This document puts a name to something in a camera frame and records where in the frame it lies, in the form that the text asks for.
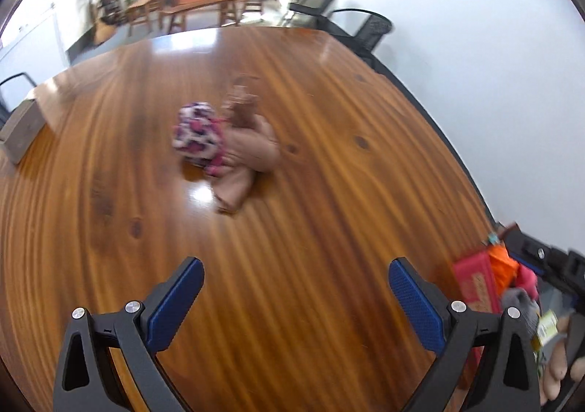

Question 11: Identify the black chair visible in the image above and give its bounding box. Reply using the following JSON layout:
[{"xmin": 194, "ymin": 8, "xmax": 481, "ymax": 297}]
[{"xmin": 0, "ymin": 73, "xmax": 38, "ymax": 120}]

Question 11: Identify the red tin container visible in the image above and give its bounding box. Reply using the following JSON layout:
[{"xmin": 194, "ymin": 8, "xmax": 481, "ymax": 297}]
[{"xmin": 452, "ymin": 247, "xmax": 544, "ymax": 362}]

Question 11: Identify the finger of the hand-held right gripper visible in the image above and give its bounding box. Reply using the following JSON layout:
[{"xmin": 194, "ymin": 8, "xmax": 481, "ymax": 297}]
[
  {"xmin": 509, "ymin": 256, "xmax": 556, "ymax": 280},
  {"xmin": 506, "ymin": 229, "xmax": 555, "ymax": 263}
]

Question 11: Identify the grey rectangular box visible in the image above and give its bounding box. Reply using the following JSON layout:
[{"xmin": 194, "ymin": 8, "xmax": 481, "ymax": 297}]
[{"xmin": 0, "ymin": 99, "xmax": 45, "ymax": 165}]

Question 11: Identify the person's right hand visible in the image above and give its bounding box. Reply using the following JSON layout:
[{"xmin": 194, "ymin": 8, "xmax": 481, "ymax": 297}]
[{"xmin": 540, "ymin": 316, "xmax": 585, "ymax": 401}]

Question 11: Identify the straw broom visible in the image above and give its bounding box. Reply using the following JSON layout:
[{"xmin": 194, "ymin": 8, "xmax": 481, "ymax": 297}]
[{"xmin": 93, "ymin": 5, "xmax": 118, "ymax": 45}]

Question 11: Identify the light brown sock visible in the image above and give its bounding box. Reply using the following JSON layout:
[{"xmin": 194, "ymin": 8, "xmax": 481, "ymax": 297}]
[{"xmin": 211, "ymin": 74, "xmax": 280, "ymax": 215}]

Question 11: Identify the grey ribbed sock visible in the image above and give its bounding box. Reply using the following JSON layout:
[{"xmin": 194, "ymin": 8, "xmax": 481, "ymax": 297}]
[{"xmin": 500, "ymin": 288, "xmax": 541, "ymax": 336}]

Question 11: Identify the black metal armchair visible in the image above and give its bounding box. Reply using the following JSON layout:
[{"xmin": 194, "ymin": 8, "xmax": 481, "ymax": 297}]
[{"xmin": 287, "ymin": 0, "xmax": 340, "ymax": 27}]

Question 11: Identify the black mesh back armchair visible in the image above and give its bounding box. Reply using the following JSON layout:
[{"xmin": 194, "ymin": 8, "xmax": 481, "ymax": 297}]
[{"xmin": 327, "ymin": 9, "xmax": 393, "ymax": 60}]

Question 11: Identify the wooden bench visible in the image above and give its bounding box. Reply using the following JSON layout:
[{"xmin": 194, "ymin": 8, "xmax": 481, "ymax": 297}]
[
  {"xmin": 160, "ymin": 0, "xmax": 248, "ymax": 34},
  {"xmin": 124, "ymin": 0, "xmax": 161, "ymax": 36}
]

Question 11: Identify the leopard print sock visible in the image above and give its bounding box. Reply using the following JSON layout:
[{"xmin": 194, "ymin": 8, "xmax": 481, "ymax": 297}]
[{"xmin": 172, "ymin": 102, "xmax": 227, "ymax": 176}]

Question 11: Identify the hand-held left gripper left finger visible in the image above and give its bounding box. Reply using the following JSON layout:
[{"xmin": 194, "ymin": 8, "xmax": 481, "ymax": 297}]
[{"xmin": 54, "ymin": 257, "xmax": 205, "ymax": 412}]

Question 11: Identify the pink knotted ring toy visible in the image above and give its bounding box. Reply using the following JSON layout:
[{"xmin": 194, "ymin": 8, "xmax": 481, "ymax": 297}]
[{"xmin": 516, "ymin": 265, "xmax": 541, "ymax": 299}]

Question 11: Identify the small yellow box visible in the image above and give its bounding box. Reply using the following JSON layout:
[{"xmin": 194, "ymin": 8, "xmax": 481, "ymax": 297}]
[{"xmin": 534, "ymin": 309, "xmax": 561, "ymax": 349}]

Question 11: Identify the orange plastic cube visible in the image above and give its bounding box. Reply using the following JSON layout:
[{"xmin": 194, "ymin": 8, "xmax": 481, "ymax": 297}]
[{"xmin": 487, "ymin": 245, "xmax": 520, "ymax": 295}]

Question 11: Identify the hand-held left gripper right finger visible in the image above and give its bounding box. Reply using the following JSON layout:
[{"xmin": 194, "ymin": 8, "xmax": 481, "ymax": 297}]
[{"xmin": 388, "ymin": 257, "xmax": 542, "ymax": 412}]

